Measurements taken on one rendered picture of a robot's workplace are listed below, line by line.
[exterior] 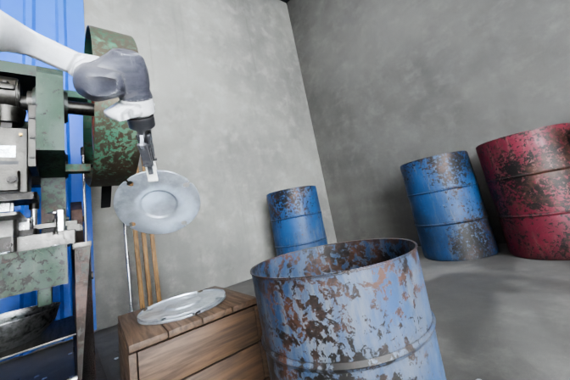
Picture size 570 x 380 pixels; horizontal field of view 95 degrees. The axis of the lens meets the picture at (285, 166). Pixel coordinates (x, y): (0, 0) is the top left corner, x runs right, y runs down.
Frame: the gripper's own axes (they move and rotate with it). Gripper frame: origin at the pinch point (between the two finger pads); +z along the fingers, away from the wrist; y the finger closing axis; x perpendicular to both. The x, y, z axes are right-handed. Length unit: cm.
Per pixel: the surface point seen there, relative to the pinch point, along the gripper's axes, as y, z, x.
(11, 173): 31, 14, 57
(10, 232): 10, 28, 53
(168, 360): -46, 32, -4
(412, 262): -59, -9, -57
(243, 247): 124, 183, -51
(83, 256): -0.3, 34.7, 29.1
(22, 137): 46, 5, 57
